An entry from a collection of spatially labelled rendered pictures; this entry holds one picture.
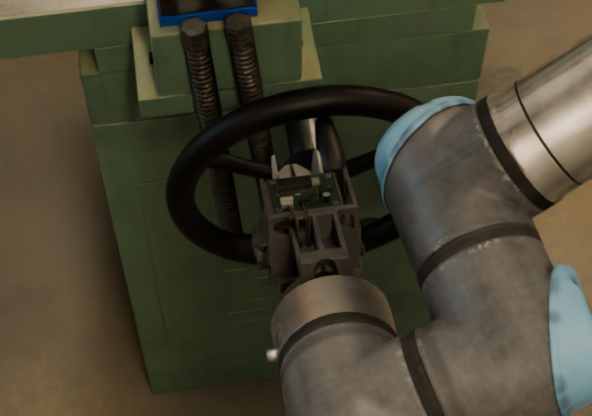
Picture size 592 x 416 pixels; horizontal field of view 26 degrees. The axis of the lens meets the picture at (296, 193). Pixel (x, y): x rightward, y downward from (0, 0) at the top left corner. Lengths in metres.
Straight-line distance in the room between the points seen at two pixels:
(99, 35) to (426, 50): 0.35
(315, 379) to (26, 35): 0.58
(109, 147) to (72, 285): 0.71
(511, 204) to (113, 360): 1.28
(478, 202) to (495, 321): 0.09
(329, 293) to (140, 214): 0.70
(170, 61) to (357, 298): 0.38
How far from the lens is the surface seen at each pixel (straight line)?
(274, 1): 1.20
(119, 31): 1.31
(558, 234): 2.21
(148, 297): 1.76
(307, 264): 0.93
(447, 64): 1.43
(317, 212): 0.98
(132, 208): 1.57
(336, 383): 0.85
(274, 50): 1.21
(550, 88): 0.87
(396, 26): 1.36
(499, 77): 1.59
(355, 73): 1.41
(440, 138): 0.89
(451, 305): 0.85
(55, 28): 1.30
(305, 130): 1.27
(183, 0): 1.16
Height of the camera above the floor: 1.85
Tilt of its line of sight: 57 degrees down
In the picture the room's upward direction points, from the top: straight up
